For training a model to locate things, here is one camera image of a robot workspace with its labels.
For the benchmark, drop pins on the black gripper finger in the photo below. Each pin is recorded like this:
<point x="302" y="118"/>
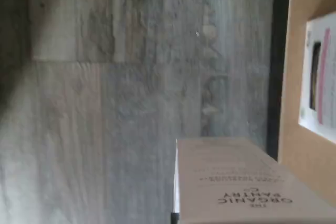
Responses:
<point x="175" y="218"/>

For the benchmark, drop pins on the white box pink strip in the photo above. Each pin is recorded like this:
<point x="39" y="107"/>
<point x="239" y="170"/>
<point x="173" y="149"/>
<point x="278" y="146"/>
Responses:
<point x="325" y="77"/>

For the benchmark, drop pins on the black metal shelf unit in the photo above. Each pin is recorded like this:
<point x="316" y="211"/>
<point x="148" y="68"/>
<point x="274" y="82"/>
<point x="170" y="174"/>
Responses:
<point x="278" y="51"/>

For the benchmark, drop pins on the white box green strip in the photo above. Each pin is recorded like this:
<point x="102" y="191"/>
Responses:
<point x="249" y="182"/>

